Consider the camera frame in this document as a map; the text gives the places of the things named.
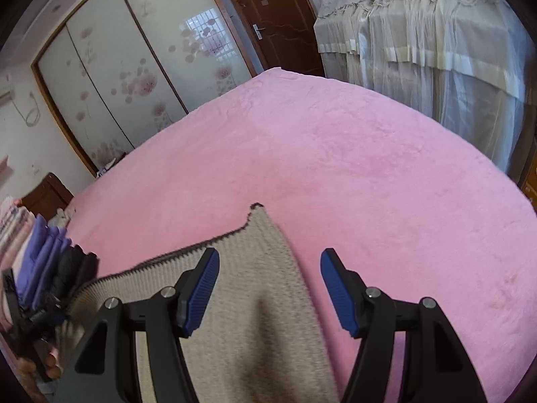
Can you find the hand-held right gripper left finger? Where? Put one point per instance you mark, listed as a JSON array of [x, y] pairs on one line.
[[201, 298]]

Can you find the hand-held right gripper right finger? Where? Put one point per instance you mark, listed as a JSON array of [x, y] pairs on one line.
[[340, 298]]

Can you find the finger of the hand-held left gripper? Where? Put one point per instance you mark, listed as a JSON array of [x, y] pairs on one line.
[[44, 317]]

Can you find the beige knit cardigan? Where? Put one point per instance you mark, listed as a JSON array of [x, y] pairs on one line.
[[260, 268]]

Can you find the person's left hand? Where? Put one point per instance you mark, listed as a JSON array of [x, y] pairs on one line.
[[52, 359]]

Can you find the folded black garment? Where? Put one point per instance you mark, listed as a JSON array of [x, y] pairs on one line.
[[75, 268]]

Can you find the folded purple garment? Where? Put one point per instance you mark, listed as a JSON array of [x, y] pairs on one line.
[[42, 256]]

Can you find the folded striped quilt stack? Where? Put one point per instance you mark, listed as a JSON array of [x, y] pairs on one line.
[[14, 231]]

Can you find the small grey cloth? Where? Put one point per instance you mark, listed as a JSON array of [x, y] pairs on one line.
[[61, 217]]

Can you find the pink plush blanket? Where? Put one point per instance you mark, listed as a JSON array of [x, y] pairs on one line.
[[335, 155]]

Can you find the wooden drawer cabinet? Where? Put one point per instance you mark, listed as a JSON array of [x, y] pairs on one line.
[[529, 191]]

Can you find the floral sliding door wardrobe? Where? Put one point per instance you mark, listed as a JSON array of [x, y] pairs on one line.
[[138, 63]]

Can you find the brown wooden door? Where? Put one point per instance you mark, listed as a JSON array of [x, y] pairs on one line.
[[277, 21]]

